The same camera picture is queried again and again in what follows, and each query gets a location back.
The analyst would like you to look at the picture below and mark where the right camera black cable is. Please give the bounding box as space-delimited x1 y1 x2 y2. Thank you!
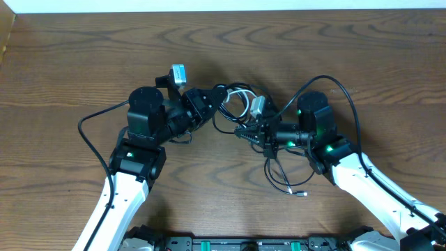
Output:
275 75 446 238

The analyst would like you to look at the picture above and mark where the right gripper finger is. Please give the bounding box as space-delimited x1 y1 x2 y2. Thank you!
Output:
234 120 267 136
234 131 266 146

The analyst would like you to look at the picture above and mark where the white usb cable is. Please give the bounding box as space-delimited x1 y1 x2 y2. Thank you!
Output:
222 88 259 120

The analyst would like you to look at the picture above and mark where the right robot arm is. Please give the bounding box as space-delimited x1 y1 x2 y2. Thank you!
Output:
234 91 445 250

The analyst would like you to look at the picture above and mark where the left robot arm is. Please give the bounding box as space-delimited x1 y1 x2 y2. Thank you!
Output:
74 86 227 250

